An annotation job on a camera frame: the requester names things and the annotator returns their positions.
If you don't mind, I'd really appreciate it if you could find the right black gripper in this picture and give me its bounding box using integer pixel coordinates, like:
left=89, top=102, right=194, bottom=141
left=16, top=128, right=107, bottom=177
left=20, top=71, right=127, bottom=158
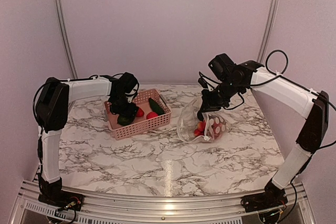
left=199, top=78, right=243, bottom=113

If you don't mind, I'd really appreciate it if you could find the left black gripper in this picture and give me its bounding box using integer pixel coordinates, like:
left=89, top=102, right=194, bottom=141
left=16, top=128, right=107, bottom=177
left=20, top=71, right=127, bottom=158
left=110, top=93, right=139, bottom=120

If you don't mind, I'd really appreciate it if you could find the clear dotted zip top bag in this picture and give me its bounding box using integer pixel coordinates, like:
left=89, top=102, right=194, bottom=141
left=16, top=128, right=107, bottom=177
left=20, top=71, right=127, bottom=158
left=177, top=98, right=231, bottom=143

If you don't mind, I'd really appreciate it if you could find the green avocado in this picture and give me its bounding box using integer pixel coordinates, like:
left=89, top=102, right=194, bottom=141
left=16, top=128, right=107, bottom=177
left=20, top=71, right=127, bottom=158
left=117, top=115, right=134, bottom=126

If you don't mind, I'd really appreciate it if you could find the purple eggplant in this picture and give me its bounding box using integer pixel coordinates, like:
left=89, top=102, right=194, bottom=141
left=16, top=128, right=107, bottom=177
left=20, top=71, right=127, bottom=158
left=209, top=118, right=228, bottom=140

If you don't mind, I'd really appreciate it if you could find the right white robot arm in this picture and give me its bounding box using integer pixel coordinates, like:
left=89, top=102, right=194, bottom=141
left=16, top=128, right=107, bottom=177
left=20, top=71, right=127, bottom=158
left=197, top=60, right=329, bottom=207

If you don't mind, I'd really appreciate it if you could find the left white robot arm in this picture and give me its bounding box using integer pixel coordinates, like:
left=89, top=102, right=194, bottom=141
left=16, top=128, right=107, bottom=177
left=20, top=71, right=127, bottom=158
left=33, top=72, right=140, bottom=184

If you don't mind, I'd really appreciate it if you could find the red round fruit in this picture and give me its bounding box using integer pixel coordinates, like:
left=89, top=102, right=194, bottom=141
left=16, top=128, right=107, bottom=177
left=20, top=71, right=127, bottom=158
left=146, top=112, right=159, bottom=120

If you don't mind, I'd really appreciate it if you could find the pink perforated plastic basket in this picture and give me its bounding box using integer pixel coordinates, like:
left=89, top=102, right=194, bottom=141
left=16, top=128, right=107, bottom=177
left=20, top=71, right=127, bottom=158
left=104, top=89, right=172, bottom=140

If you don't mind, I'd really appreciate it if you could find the green cucumber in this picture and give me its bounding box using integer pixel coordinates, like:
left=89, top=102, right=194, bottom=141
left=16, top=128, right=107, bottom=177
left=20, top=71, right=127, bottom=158
left=149, top=98, right=165, bottom=115

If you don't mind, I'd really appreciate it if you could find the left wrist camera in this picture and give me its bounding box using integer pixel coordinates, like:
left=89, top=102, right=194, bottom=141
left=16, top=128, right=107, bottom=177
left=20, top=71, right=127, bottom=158
left=115, top=72, right=140, bottom=97

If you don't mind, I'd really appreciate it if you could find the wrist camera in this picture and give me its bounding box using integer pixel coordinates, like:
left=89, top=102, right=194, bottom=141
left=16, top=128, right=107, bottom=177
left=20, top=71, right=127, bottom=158
left=199, top=53, right=236, bottom=84
left=115, top=72, right=140, bottom=97

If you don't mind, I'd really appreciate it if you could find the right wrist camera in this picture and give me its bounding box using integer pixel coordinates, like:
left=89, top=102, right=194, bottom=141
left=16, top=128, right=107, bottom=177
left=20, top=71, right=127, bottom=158
left=199, top=53, right=236, bottom=84

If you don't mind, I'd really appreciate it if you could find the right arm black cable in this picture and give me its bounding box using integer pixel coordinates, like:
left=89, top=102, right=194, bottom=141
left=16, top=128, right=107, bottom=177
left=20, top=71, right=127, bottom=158
left=265, top=49, right=289, bottom=75

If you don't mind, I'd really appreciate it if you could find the front aluminium rail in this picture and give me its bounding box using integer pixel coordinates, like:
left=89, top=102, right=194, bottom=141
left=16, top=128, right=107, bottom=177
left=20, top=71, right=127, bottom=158
left=15, top=186, right=316, bottom=224

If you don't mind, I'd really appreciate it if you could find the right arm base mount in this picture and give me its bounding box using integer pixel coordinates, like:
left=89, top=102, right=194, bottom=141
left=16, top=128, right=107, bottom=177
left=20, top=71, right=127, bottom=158
left=240, top=189, right=288, bottom=212

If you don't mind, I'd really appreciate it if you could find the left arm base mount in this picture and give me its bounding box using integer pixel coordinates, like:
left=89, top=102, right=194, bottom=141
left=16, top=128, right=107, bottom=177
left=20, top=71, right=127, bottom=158
left=38, top=177, right=84, bottom=211

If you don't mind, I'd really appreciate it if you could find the left aluminium frame post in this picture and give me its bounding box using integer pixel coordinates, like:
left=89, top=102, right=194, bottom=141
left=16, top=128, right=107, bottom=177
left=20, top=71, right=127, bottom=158
left=54, top=0, right=78, bottom=79

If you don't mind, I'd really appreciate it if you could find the aluminium frame post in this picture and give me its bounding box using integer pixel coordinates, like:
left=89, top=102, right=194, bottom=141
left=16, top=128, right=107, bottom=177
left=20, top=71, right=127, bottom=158
left=257, top=0, right=279, bottom=63
left=54, top=0, right=78, bottom=79

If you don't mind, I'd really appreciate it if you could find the right aluminium frame post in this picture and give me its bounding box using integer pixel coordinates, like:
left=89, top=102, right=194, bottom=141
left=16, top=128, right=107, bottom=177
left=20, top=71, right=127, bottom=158
left=257, top=0, right=279, bottom=63

